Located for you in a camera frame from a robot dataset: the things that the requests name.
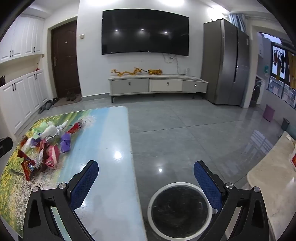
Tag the black wall television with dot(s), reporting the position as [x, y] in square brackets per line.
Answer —
[145, 32]

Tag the red yellow snack packet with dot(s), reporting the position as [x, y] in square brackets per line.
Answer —
[52, 160]

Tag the red white box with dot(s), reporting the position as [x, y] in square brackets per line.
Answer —
[293, 160]

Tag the purple tissue pack wrapper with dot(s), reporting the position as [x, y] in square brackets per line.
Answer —
[65, 143]

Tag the small dark waste bin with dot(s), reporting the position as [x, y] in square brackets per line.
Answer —
[285, 124]

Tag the white upper wall cabinet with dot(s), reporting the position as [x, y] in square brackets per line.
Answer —
[20, 39]

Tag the black trash bin white rim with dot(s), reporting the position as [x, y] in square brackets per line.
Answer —
[178, 213]

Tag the hanging clothes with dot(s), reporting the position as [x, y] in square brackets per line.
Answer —
[283, 64]

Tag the white printed plastic bag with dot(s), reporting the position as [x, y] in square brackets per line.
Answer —
[49, 131]

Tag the dark brown entrance door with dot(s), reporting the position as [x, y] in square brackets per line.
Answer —
[66, 60]

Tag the white grey television console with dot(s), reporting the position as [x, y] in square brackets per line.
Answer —
[138, 85]

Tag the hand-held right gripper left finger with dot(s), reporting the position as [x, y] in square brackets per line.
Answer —
[84, 179]

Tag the long golden dragon ornament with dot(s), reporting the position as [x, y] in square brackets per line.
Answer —
[127, 72]

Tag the grey double door refrigerator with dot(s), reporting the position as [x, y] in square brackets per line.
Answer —
[222, 64]

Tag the dark bag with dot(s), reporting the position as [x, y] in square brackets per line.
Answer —
[2, 81]

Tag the grey slipper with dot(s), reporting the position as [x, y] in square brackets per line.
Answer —
[48, 106]
[42, 109]

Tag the white lower shoe cabinet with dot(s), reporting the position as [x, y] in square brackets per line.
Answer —
[23, 97]

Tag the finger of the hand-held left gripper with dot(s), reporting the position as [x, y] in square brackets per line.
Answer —
[5, 147]

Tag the pile of crumpled snack wrappers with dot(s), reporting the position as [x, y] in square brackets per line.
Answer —
[32, 160]

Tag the brown doormat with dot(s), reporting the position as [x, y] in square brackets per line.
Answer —
[62, 103]

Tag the small golden animal ornament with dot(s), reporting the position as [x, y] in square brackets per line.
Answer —
[155, 72]

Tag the black shoe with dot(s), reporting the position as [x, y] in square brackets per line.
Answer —
[55, 100]

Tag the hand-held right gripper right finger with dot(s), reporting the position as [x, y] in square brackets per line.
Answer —
[207, 183]

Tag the front load washing machine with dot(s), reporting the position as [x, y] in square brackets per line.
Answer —
[255, 92]

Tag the blue white curtain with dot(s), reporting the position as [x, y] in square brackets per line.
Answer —
[238, 22]

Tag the purple plastic stool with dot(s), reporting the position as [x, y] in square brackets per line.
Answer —
[269, 113]

